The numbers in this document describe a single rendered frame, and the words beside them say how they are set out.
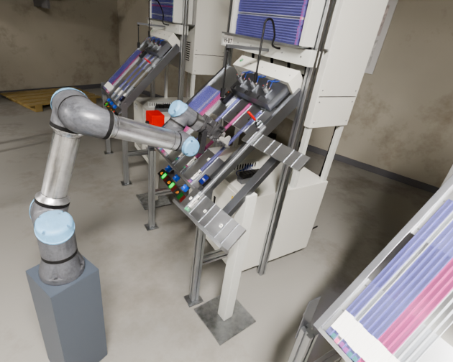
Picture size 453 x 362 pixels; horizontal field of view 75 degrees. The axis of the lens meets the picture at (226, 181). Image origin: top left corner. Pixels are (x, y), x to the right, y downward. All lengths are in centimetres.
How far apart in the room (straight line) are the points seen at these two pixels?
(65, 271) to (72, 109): 56
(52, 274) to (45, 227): 18
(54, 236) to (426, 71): 374
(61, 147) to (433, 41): 364
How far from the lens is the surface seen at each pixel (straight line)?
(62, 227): 113
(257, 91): 157
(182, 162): 160
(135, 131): 105
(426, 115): 402
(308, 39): 146
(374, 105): 406
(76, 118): 100
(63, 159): 116
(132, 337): 173
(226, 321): 178
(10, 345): 185
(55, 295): 122
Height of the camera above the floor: 143
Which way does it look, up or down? 28 degrees down
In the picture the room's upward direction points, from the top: 8 degrees clockwise
